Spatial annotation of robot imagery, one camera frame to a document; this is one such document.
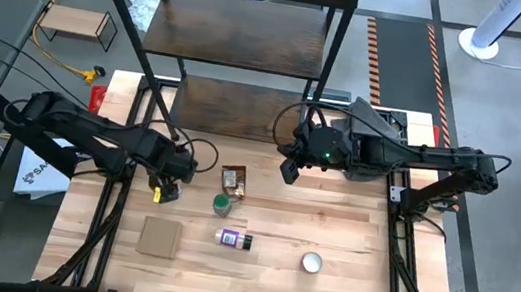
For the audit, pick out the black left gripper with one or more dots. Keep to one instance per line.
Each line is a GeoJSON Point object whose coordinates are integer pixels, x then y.
{"type": "Point", "coordinates": [175, 162]}

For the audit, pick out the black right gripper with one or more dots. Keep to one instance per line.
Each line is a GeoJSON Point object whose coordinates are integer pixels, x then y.
{"type": "Point", "coordinates": [316, 145]}

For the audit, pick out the brown orange spice pouch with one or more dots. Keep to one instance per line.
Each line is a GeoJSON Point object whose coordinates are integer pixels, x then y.
{"type": "Point", "coordinates": [234, 183]}

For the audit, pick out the green label glass spice jar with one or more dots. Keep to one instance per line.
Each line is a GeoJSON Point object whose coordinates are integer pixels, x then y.
{"type": "Point", "coordinates": [222, 205]}

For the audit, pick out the purple label spice bottle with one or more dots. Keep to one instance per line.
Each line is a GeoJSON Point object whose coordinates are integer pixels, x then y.
{"type": "Point", "coordinates": [230, 239]}

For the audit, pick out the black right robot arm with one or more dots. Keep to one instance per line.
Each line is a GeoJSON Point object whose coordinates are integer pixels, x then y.
{"type": "Point", "coordinates": [430, 158]}

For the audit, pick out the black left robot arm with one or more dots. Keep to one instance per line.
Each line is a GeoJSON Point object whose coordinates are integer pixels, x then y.
{"type": "Point", "coordinates": [91, 129]}

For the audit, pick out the black metal wood shelf unit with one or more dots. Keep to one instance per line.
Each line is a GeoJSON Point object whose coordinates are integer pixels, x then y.
{"type": "Point", "coordinates": [235, 32]}

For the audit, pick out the tan cardboard box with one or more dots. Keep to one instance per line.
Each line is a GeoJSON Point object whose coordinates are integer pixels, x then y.
{"type": "Point", "coordinates": [159, 237]}

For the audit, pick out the grey cloth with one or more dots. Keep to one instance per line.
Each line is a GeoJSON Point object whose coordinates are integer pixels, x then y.
{"type": "Point", "coordinates": [360, 114]}

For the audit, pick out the small white round tin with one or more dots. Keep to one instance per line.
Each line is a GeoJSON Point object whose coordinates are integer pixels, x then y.
{"type": "Point", "coordinates": [311, 263]}

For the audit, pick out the silver aluminium plate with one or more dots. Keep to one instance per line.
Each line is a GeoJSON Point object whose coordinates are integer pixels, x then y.
{"type": "Point", "coordinates": [396, 193]}

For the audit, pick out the red plastic piece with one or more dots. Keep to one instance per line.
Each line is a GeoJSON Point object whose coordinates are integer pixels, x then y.
{"type": "Point", "coordinates": [97, 99]}

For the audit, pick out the white logo bag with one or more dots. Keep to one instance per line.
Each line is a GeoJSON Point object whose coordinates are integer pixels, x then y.
{"type": "Point", "coordinates": [42, 173]}

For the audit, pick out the black hazard stripe floor mat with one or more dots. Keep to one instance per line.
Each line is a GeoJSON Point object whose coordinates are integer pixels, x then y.
{"type": "Point", "coordinates": [402, 64]}

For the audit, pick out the white crumpled plastic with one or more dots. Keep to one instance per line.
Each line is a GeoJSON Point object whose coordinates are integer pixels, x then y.
{"type": "Point", "coordinates": [142, 4]}

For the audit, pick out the white tower fan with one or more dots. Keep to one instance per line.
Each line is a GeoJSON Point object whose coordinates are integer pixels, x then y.
{"type": "Point", "coordinates": [496, 21]}

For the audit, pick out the black table rig frame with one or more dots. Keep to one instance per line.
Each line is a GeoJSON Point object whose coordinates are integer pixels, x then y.
{"type": "Point", "coordinates": [397, 119]}

